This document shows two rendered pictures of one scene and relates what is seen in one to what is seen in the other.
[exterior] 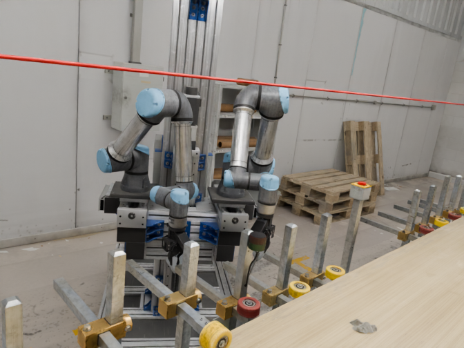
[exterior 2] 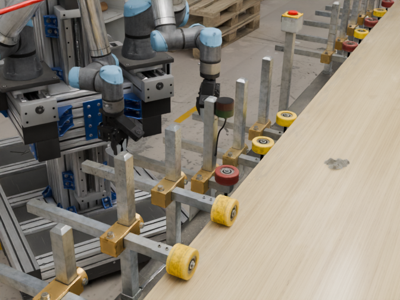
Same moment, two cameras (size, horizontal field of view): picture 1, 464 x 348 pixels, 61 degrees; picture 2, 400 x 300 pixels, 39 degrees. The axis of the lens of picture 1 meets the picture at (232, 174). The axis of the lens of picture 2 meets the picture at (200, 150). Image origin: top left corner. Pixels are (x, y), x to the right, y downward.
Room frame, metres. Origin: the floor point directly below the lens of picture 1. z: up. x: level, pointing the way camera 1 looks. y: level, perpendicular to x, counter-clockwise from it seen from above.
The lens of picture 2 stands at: (-0.29, 0.49, 1.89)
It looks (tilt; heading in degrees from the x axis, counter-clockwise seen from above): 29 degrees down; 341
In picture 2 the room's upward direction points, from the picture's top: 1 degrees clockwise
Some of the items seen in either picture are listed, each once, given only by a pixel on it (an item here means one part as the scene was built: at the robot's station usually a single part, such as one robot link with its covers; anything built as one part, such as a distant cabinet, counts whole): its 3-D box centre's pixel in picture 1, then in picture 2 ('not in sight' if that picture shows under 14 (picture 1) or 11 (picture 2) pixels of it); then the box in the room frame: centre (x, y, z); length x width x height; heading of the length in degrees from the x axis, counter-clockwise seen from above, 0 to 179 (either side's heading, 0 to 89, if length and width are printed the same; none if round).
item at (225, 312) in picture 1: (235, 305); (206, 177); (1.27, -0.07, 0.85); 0.14 x 0.06 x 0.05; 135
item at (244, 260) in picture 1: (240, 290); (209, 161); (1.29, -0.08, 0.90); 0.04 x 0.04 x 0.48; 45
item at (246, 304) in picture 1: (247, 315); (226, 184); (1.20, -0.11, 0.85); 0.08 x 0.08 x 0.11
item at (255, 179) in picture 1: (262, 182); (196, 37); (1.61, -0.13, 1.23); 0.11 x 0.11 x 0.08; 2
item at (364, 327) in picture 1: (363, 324); (337, 161); (1.14, -0.49, 0.91); 0.09 x 0.07 x 0.02; 79
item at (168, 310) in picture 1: (180, 302); (169, 188); (1.10, 0.11, 0.95); 0.14 x 0.06 x 0.05; 135
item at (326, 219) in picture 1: (317, 262); (263, 111); (1.64, -0.44, 0.88); 0.04 x 0.04 x 0.48; 45
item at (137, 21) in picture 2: (235, 163); (139, 15); (2.01, -0.01, 1.21); 0.13 x 0.12 x 0.14; 92
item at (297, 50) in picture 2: (391, 230); (312, 53); (2.37, -1.06, 0.81); 0.44 x 0.03 x 0.04; 45
